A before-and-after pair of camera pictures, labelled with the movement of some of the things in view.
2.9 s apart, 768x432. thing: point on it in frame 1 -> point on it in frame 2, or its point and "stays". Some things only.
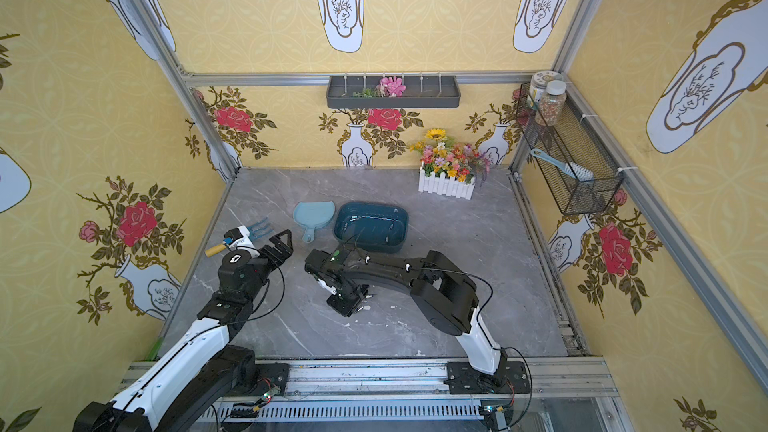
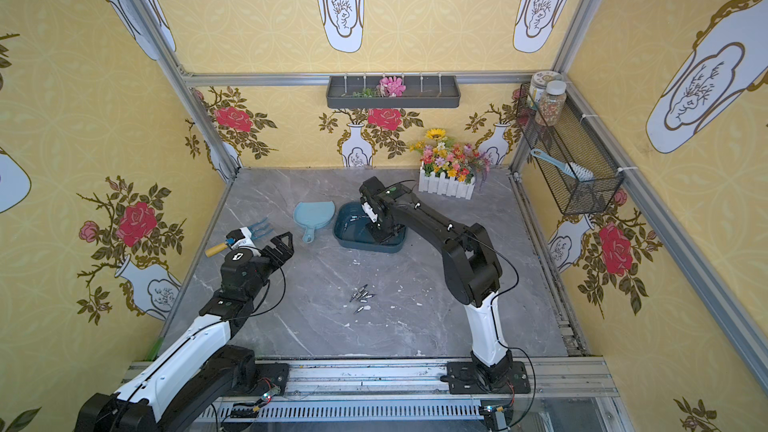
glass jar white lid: [538, 84] stays
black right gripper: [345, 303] -> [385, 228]
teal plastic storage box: [371, 227] stays
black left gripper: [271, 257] stays
